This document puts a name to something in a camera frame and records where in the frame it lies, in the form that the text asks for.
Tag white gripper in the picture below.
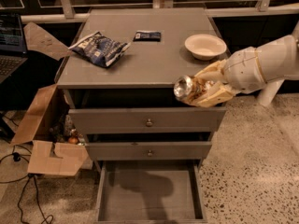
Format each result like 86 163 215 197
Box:
188 47 266 107

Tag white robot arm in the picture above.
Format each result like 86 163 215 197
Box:
187 27 299 107

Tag grey top drawer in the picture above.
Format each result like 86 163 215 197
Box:
69 106 226 134

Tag grey middle drawer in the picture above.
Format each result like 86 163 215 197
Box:
86 141 212 161

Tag grey wooden drawer cabinet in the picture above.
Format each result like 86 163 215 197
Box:
54 7 244 173

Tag grey open bottom drawer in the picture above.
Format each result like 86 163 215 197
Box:
94 161 208 224

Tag white bowl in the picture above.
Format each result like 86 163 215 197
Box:
185 35 227 61

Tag small dark blue packet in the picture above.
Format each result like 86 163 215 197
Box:
134 31 162 42

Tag blue chip bag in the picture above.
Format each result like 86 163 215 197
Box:
69 32 130 68

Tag brown cardboard box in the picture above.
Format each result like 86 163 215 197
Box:
10 22 93 176

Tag open laptop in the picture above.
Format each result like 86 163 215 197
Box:
0 12 28 84

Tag white diagonal post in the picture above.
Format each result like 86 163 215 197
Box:
257 80 284 106

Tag black floor cables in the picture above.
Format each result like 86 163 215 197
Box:
0 112 54 224

